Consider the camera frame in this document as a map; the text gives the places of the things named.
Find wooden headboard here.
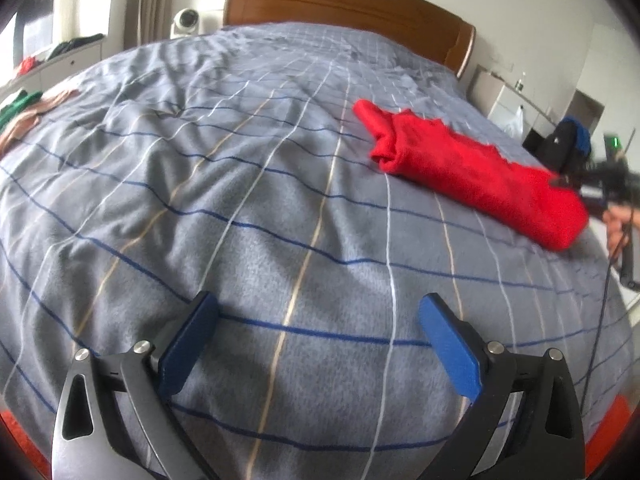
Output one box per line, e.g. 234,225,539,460
222,0,477,80

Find white drawer unit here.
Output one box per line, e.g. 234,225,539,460
0,37,104,107

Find white plastic bag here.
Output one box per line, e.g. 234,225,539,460
500,105,527,139

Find blue garment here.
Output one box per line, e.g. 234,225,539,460
562,116,594,157

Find dark green clothes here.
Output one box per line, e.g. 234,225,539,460
44,33,106,59

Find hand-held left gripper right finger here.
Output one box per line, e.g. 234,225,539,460
419,292,586,480

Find window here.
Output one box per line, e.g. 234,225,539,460
0,0,64,63

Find pink cloth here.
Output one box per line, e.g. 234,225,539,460
0,88,81,154

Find beige curtain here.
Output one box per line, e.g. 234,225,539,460
122,0,177,49

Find bright green cloth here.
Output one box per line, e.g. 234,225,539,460
0,90,45,129

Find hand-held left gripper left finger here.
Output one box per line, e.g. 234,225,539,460
51,290,221,480

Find white cabinet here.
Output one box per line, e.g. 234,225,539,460
472,64,562,141

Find small white fan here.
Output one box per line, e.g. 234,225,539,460
170,8,202,39

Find black cable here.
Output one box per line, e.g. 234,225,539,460
579,225,632,413

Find black jacket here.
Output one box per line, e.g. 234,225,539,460
535,120,591,174

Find red towel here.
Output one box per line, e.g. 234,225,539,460
352,99,591,252

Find grey checked blanket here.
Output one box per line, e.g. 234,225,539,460
0,22,631,480

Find person's right hand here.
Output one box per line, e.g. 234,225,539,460
602,204,640,257

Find orange rug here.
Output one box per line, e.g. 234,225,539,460
0,392,632,480

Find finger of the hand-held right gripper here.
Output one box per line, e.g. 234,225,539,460
550,167,596,192

